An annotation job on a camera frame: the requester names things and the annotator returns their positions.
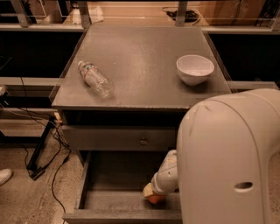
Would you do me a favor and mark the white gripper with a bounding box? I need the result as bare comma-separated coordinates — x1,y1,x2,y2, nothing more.
143,168,179,198

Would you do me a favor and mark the orange fruit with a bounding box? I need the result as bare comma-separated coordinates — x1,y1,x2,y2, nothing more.
146,194,165,205

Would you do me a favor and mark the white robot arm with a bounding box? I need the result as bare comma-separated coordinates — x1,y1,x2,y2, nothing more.
143,88,280,224

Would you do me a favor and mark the open grey middle drawer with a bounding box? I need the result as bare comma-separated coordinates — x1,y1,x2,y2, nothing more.
63,151,182,224

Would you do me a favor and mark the closed grey top drawer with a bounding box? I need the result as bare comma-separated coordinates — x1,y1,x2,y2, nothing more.
62,125,176,151

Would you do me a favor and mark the grey wooden drawer cabinet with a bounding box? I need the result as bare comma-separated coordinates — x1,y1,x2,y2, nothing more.
48,25,239,224

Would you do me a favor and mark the black table leg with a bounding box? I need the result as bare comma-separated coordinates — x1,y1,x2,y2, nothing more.
26,116,55,180

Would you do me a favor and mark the white ceramic bowl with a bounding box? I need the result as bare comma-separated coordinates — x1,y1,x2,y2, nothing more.
176,54,214,86

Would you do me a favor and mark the clear plastic water bottle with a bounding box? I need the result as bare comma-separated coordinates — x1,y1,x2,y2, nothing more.
78,61,114,99

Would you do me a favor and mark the white shoe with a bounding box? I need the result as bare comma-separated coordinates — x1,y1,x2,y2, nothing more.
0,169,13,186

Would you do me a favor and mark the white cloth on shelf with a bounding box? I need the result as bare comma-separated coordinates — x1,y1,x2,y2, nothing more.
72,5,104,25

